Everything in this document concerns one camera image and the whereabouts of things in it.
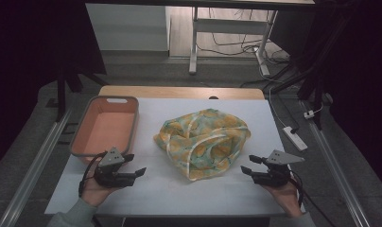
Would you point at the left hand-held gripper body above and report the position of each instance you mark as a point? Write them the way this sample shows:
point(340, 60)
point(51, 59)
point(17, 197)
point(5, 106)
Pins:
point(113, 179)

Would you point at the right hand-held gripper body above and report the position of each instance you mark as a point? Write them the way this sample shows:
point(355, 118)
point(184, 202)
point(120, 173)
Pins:
point(274, 178)

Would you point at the orange basket with grey rim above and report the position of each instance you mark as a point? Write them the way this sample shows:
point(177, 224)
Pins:
point(100, 129)

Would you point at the orange-print green cloth bag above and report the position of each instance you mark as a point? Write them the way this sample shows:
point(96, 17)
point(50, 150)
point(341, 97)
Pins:
point(204, 142)

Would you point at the person's left hand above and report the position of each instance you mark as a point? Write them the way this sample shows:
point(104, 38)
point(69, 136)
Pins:
point(96, 192)

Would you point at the person's right hand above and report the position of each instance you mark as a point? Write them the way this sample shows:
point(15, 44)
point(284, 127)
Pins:
point(286, 198)

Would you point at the white table mat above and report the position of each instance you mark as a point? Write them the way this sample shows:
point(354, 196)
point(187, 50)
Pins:
point(148, 189)

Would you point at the white power strip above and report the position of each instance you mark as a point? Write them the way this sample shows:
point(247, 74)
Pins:
point(295, 138)

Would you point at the white plug adapter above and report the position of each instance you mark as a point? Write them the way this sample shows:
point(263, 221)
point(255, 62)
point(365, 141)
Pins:
point(309, 114)

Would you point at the black table grommet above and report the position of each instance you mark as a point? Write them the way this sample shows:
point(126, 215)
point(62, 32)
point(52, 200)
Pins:
point(213, 97)

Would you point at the wooden table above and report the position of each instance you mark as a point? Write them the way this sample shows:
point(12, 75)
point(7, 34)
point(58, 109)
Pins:
point(179, 92)

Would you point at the black metal stand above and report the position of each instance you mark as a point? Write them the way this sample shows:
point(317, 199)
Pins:
point(61, 94)
point(318, 94)

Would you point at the white cabinet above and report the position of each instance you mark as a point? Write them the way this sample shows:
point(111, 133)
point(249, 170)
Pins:
point(129, 28)

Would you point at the white-legged desk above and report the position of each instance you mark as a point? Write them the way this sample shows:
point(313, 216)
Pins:
point(230, 26)

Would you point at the dark curtain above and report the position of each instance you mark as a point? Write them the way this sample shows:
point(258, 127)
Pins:
point(28, 47)
point(362, 63)

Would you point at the aluminium rail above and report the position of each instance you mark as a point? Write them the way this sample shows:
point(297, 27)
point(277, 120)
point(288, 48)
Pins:
point(34, 170)
point(337, 176)

